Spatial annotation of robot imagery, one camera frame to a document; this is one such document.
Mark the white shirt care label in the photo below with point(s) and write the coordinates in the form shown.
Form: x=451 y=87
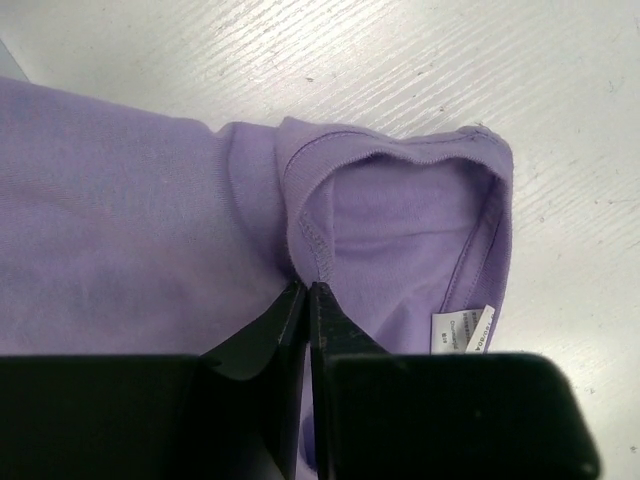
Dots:
x=465 y=331

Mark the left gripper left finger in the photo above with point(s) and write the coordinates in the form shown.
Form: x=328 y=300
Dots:
x=231 y=413

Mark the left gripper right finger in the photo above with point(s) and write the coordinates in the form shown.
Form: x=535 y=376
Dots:
x=379 y=415

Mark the purple t shirt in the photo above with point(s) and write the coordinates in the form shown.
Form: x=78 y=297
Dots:
x=128 y=232

